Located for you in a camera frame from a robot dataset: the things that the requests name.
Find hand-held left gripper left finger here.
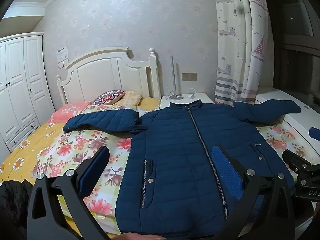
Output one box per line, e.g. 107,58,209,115
26,145,110,240

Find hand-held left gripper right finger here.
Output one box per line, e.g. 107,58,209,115
211,144,297,240

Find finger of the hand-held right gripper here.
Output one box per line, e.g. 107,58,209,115
309,127,320,141
282,149,320,178

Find navy blue puffer jacket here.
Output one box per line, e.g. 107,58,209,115
62,99,302,239

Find pink floral checked quilt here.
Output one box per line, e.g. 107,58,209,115
30,104,313,235

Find pink floral cloth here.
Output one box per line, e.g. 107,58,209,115
47,101,93,123

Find round patterned cushion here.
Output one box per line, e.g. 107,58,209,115
92,89,125,106

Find orange speckled pillow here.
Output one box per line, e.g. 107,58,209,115
115,91,142,106

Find yellow daisy bedsheet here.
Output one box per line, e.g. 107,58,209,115
0,122,65,184

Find white nightstand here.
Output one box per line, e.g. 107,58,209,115
159,93,215,110

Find yellow daisy pillow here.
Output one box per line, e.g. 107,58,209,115
137,97,160,112

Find cream wooden headboard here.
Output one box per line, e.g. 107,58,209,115
56,46,162,106

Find dark fuzzy cloth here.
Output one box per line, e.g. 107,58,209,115
0,180,34,240

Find white pole desk lamp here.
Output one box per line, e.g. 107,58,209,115
168,55,184,100

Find dark framed window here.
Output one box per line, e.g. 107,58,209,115
265,0,320,98

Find white wardrobe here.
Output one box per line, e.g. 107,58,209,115
0,32,55,153

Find sailboat print curtain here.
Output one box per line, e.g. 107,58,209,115
212,0,269,105

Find wall paper notices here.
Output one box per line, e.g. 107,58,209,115
57,46,69,68

